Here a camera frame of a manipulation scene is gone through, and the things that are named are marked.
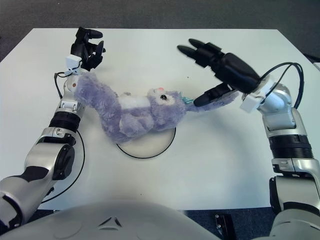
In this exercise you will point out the purple plush bunny doll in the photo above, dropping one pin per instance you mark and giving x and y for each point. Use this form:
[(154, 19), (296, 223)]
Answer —
[(140, 112)]

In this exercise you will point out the white plate black rim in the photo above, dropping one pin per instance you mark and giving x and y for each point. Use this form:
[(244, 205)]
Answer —
[(155, 145)]

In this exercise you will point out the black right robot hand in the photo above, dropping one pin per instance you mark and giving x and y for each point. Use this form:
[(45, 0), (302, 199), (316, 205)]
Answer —
[(235, 70)]

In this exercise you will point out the black metal bracket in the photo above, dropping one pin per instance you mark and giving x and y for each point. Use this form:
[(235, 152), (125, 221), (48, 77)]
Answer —
[(225, 227)]

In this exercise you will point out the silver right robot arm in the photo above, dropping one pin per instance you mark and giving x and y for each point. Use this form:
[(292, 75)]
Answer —
[(287, 130)]

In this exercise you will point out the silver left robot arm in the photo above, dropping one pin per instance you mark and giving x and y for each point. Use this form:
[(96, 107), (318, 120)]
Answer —
[(50, 150)]

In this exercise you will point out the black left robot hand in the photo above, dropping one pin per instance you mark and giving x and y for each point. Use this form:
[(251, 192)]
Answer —
[(80, 48)]

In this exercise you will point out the grey robot torso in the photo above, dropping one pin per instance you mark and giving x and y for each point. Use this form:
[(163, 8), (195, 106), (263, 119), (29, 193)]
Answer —
[(125, 222)]

